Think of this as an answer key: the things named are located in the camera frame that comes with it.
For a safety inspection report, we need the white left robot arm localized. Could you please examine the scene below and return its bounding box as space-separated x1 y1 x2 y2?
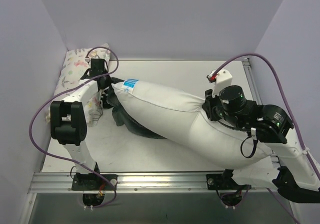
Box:
50 58 109 189

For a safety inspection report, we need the white pillow insert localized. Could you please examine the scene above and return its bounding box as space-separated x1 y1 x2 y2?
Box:
112 80 271 169

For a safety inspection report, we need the zebra pillowcase with grey lining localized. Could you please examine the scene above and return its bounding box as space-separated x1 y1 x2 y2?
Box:
100 77 165 139

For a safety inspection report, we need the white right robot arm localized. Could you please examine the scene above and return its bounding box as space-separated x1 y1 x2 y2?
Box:
202 85 320 203

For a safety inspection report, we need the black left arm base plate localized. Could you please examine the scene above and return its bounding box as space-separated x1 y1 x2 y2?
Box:
71 173 118 191

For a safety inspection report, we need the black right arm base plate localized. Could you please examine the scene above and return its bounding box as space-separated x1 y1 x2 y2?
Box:
206 173 248 191

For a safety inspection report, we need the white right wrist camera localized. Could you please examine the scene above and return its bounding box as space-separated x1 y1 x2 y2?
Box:
206 69 233 97

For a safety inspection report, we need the floral animal print pillow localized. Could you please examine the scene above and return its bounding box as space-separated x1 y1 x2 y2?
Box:
54 48 111 126

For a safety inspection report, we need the thin black cable loop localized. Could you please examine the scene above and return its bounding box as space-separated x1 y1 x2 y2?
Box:
240 133 258 159

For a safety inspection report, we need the aluminium front rail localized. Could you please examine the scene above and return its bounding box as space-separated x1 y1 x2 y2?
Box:
27 171 297 194

